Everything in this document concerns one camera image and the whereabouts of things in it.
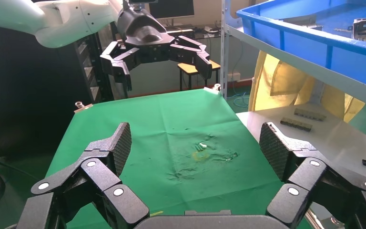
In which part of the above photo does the cluttered desk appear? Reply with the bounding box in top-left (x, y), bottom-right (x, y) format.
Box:
top-left (165, 23), bottom-right (223, 41)

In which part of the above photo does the blue plastic bin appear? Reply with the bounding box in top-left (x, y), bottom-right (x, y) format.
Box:
top-left (236, 0), bottom-right (366, 93)

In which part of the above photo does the white shelf board with ribs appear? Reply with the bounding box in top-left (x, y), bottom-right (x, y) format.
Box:
top-left (226, 24), bottom-right (366, 112)

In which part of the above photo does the yellow cloth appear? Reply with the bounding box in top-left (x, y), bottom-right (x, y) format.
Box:
top-left (248, 50), bottom-right (366, 123)

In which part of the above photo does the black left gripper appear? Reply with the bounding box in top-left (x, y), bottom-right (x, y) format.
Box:
top-left (100, 7), bottom-right (214, 92)

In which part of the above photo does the black computer monitor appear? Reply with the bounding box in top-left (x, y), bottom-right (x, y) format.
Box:
top-left (148, 0), bottom-right (195, 20)

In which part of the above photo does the silver binder clip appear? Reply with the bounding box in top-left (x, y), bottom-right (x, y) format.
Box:
top-left (74, 101), bottom-right (94, 114)
top-left (203, 83), bottom-right (222, 95)

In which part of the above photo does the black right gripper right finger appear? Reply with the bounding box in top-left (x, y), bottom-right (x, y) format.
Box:
top-left (259, 122), bottom-right (366, 229)

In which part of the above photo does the grey rack upright post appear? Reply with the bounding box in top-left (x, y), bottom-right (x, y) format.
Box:
top-left (220, 0), bottom-right (232, 100)

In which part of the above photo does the grey metal chain strip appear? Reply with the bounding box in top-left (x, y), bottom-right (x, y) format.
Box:
top-left (293, 108), bottom-right (327, 122)
top-left (280, 117), bottom-right (313, 133)

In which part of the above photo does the black cable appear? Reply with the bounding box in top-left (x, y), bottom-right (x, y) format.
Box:
top-left (0, 151), bottom-right (42, 181)

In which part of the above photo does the yellow seat stool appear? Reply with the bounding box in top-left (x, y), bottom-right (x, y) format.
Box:
top-left (177, 60), bottom-right (222, 92)

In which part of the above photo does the green table cloth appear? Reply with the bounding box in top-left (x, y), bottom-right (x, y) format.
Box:
top-left (45, 88), bottom-right (312, 229)

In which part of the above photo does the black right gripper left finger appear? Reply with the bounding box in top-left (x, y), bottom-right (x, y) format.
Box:
top-left (15, 122), bottom-right (151, 229)

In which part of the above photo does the plain white shelf board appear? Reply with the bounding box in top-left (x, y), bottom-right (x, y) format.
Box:
top-left (236, 104), bottom-right (366, 203)

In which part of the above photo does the blue cable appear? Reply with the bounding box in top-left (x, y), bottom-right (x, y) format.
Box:
top-left (227, 91), bottom-right (251, 109)

